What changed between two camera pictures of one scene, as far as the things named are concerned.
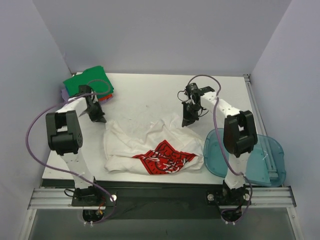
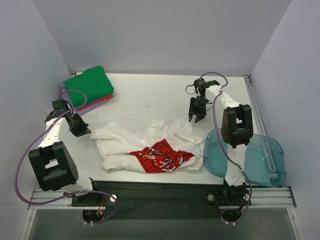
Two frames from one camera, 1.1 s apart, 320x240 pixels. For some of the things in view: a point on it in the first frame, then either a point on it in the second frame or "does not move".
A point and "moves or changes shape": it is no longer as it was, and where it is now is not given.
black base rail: [153, 199] does not move
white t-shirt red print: [154, 144] moves or changes shape
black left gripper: [94, 112] -> [80, 127]
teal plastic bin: [265, 166] does not move
